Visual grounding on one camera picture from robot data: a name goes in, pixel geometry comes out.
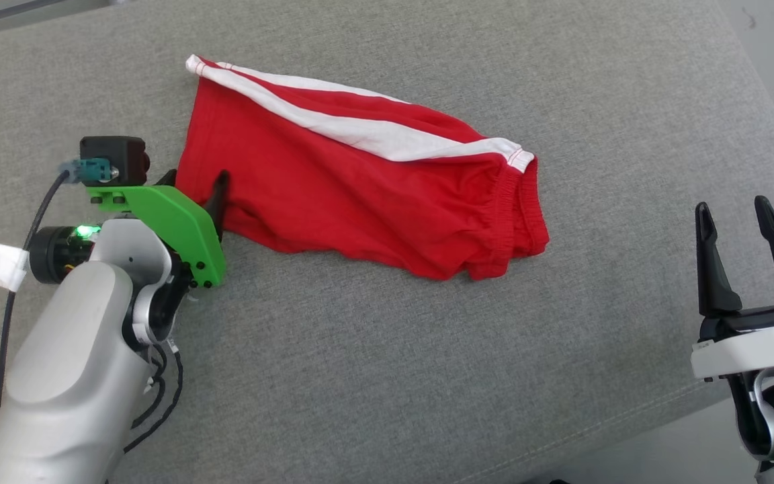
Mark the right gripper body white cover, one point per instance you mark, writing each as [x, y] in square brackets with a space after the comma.
[750, 349]

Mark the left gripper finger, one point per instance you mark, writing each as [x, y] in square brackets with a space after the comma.
[219, 202]
[168, 179]

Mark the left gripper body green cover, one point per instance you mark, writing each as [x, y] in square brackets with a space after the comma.
[172, 218]

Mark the red shorts white stripe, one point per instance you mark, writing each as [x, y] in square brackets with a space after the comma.
[360, 195]

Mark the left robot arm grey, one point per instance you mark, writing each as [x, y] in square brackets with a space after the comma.
[71, 370]

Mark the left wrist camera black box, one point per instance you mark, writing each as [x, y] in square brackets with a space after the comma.
[111, 151]

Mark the grey metal frame rail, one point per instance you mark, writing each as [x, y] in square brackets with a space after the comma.
[4, 15]

